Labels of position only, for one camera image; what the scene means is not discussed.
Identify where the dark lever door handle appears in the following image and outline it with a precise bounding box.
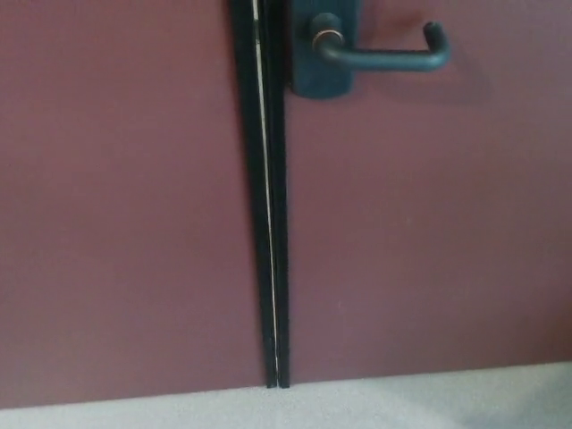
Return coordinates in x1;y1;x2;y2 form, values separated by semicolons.
310;13;452;74

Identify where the black door edge strip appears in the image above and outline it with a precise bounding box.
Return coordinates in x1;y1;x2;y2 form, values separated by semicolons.
254;0;293;389
229;0;279;389

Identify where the maroon door leaf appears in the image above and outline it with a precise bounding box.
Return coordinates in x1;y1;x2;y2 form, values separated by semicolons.
261;0;572;391
0;0;270;411

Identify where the dark handle backplate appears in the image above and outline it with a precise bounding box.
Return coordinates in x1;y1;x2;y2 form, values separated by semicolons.
288;0;357;99

